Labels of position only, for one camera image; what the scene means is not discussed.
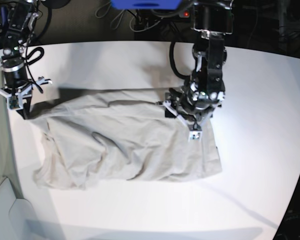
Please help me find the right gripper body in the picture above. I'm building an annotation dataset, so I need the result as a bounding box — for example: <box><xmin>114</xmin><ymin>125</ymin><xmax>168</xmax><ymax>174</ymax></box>
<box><xmin>0</xmin><ymin>76</ymin><xmax>53</xmax><ymax>110</ymax></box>

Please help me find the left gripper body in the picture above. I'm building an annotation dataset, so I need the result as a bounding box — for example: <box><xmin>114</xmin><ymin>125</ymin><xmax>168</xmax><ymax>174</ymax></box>
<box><xmin>156</xmin><ymin>87</ymin><xmax>222</xmax><ymax>141</ymax></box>

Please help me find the beige t-shirt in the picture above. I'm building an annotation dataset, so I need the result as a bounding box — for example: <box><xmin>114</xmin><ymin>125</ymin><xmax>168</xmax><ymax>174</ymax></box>
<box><xmin>30</xmin><ymin>90</ymin><xmax>222</xmax><ymax>190</ymax></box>

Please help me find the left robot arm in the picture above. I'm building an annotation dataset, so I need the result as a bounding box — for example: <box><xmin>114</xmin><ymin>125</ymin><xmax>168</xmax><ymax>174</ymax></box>
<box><xmin>152</xmin><ymin>0</ymin><xmax>233</xmax><ymax>141</ymax></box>

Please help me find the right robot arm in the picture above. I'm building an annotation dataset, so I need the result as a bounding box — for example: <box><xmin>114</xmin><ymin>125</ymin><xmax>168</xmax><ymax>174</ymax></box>
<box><xmin>0</xmin><ymin>0</ymin><xmax>52</xmax><ymax>120</ymax></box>

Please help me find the blue box top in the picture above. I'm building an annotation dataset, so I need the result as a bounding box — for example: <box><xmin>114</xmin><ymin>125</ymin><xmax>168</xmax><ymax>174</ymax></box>
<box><xmin>110</xmin><ymin>0</ymin><xmax>181</xmax><ymax>10</ymax></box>

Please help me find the black power strip red switch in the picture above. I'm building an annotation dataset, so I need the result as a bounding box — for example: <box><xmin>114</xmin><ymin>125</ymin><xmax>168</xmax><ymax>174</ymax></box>
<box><xmin>178</xmin><ymin>9</ymin><xmax>191</xmax><ymax>19</ymax></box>

